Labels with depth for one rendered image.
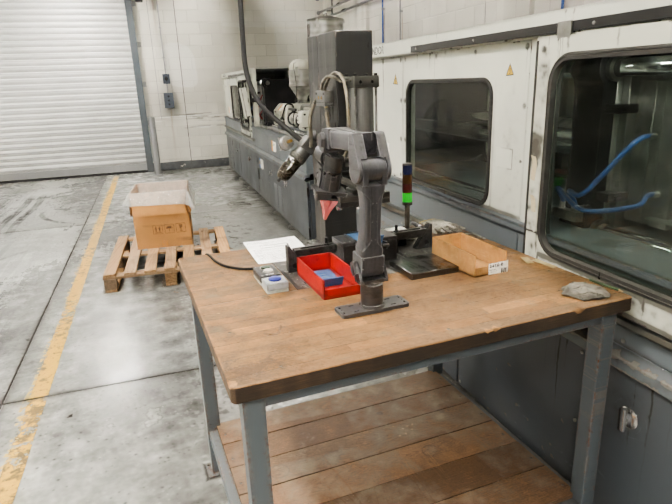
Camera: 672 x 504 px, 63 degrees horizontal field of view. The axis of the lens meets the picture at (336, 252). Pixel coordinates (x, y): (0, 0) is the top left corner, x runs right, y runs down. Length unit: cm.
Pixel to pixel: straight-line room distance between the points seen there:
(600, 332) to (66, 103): 1006
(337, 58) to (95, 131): 925
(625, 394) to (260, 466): 111
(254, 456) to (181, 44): 997
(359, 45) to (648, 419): 141
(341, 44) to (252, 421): 117
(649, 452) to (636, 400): 15
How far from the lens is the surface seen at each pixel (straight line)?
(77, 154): 1097
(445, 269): 177
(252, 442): 130
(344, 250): 182
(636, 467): 196
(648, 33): 168
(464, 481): 201
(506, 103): 222
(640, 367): 180
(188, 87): 1091
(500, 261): 183
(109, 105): 1086
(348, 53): 186
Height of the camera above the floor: 150
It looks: 17 degrees down
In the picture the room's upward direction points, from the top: 2 degrees counter-clockwise
